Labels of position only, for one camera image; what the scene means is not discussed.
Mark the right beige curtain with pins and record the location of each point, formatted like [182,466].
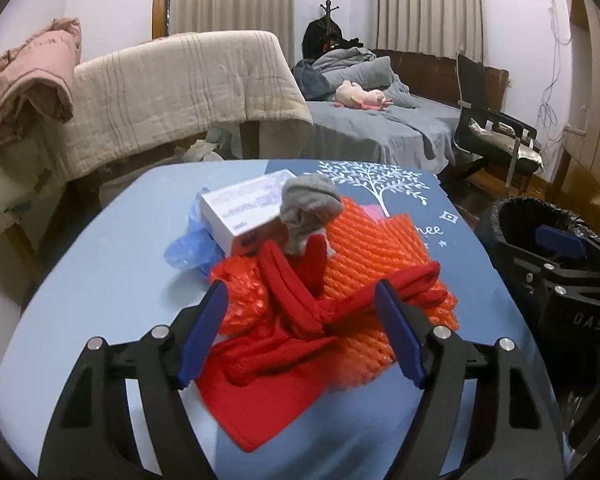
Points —
[442,28]

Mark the red cloth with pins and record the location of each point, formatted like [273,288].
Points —
[257,383]

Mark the white medicine box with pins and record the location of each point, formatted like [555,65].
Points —
[241,217]

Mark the blue tree-print tablecloth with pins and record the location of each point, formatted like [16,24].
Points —
[114,291]

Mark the pink padded jacket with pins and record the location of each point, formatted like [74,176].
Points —
[37,77]

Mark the coat rack with black coat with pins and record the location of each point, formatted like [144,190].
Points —
[324,34]

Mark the grey sock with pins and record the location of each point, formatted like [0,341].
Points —
[309,203]

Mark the wooden headboard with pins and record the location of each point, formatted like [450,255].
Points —
[435,78]

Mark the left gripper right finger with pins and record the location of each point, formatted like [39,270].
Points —
[481,414]

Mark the grey duvet pile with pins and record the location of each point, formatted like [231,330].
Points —
[368,70]

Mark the bed with grey sheet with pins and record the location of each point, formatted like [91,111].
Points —
[415,138]

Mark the silver seat cushion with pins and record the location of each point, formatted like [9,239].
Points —
[527,150]

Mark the beige quilt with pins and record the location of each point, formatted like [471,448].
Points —
[131,101]

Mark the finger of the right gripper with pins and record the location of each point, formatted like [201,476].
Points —
[561,244]
[524,272]

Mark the pink face mask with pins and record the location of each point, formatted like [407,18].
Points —
[374,211]

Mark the pink plush toy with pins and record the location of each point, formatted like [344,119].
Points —
[351,95]

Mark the orange foam net sheet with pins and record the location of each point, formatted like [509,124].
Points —
[366,251]

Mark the blue plastic bag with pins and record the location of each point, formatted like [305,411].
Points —
[196,250]

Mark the black office chair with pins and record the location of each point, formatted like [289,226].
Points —
[473,103]

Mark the black bin with bag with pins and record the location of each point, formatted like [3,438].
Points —
[514,221]

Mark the wooden wardrobe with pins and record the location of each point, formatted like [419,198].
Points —
[576,183]

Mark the dark blue clothing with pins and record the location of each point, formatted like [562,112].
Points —
[312,84]

